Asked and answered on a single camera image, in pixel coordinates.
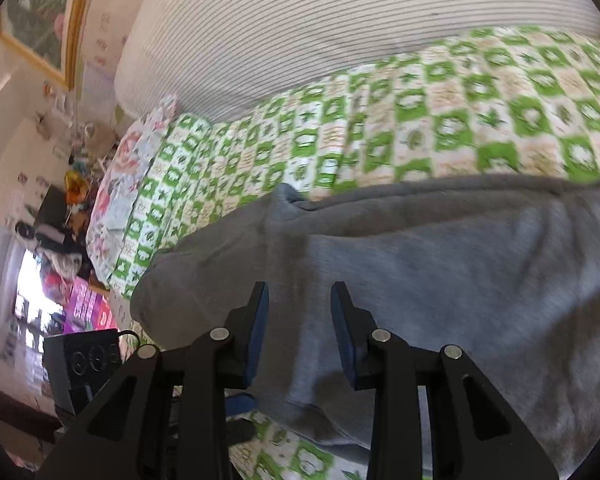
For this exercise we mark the floral pillow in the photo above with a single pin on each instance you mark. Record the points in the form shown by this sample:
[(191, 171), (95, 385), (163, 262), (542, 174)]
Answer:
[(118, 189)]

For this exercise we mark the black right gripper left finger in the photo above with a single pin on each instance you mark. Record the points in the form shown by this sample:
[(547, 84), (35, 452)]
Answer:
[(163, 413)]

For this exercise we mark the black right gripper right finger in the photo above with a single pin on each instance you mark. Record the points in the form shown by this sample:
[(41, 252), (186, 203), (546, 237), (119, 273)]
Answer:
[(474, 432)]

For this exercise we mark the purple box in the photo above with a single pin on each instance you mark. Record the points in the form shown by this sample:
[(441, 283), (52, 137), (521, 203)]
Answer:
[(86, 310)]

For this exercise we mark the striped white headboard cushion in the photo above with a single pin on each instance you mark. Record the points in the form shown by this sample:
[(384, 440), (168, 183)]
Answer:
[(220, 57)]

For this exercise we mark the grey sweat pants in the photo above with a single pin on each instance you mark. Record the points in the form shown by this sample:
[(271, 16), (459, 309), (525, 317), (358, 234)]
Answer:
[(506, 267)]

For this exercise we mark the wall calendar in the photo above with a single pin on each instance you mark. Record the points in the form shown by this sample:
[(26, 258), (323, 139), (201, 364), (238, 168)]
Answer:
[(97, 92)]

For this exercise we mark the gold framed floral painting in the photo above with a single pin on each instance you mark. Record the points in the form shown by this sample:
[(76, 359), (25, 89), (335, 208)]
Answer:
[(46, 33)]

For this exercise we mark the green white patterned bedsheet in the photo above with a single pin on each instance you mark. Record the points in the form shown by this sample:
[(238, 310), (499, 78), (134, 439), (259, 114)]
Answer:
[(507, 100)]

